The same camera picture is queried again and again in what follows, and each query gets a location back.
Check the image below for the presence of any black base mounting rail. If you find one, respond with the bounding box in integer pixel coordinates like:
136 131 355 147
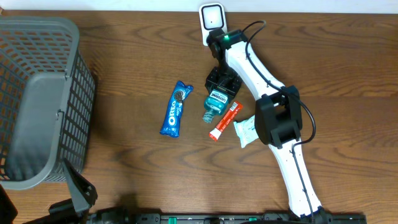
86 212 367 224

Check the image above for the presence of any blue mouthwash bottle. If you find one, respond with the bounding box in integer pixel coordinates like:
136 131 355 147
203 90 229 123

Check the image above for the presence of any white barcode scanner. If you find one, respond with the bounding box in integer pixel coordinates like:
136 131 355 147
198 2 228 46

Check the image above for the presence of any blue Oreo cookie pack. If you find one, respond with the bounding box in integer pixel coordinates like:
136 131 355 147
160 81 193 138

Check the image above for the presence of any grey plastic mesh basket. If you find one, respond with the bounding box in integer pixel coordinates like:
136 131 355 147
1 16 96 190

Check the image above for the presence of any white wet wipes pack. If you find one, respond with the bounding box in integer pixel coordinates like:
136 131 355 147
233 115 259 148

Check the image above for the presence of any red Nescafe stick sachet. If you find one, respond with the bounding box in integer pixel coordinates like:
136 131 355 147
209 101 243 141

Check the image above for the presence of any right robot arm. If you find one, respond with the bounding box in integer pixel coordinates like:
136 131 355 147
205 28 322 223

